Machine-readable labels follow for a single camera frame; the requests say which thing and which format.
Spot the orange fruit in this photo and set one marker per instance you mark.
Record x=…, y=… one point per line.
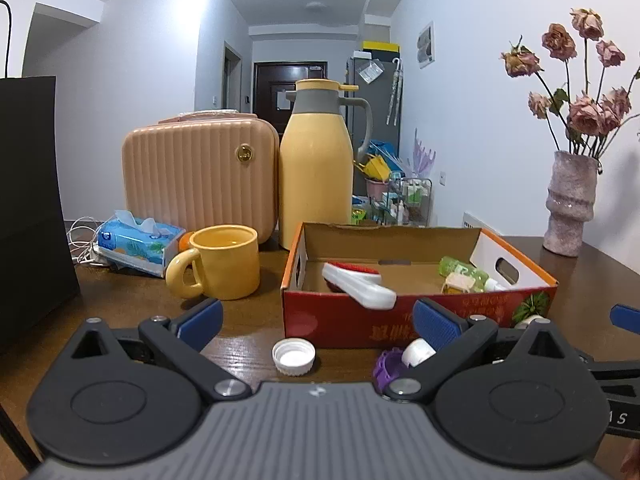
x=184, y=242

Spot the white bottle cap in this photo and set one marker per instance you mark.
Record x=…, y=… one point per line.
x=293, y=356

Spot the green spray bottle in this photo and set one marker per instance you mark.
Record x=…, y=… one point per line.
x=483, y=282

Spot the white round tape disc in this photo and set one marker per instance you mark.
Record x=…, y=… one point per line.
x=536, y=318

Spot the white spray bottle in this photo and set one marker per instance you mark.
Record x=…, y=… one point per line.
x=417, y=352

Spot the grey refrigerator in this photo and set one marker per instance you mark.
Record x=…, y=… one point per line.
x=375, y=79

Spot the wire storage cart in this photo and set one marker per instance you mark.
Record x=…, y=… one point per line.
x=407, y=202

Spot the yellow mug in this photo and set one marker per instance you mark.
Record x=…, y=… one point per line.
x=222, y=262

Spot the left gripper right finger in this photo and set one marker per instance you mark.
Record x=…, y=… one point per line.
x=458, y=343

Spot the purple bottle cap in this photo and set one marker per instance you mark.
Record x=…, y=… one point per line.
x=388, y=367

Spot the red cardboard box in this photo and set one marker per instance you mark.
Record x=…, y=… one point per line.
x=406, y=260

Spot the white yellow square gadget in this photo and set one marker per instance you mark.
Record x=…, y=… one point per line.
x=457, y=283

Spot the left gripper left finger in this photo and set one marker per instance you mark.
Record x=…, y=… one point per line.
x=177, y=344

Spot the red white lint brush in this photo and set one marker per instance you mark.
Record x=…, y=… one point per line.
x=364, y=287

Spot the yellow thermos jug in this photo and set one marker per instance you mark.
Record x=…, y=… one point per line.
x=316, y=157

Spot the pink textured vase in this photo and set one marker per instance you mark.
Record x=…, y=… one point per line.
x=570, y=202

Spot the peach ribbed suitcase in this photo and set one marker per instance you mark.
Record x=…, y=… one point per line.
x=204, y=169

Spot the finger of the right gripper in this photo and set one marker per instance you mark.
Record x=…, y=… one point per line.
x=625, y=317

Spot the blue tissue pack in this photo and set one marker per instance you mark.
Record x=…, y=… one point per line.
x=144, y=245

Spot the black paper bag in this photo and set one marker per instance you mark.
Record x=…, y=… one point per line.
x=37, y=273

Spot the yellow box on fridge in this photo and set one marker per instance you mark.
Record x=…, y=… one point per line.
x=380, y=46

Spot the dried pink roses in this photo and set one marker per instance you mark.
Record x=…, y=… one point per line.
x=580, y=108

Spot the dark entrance door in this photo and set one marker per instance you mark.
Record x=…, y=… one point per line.
x=271, y=82

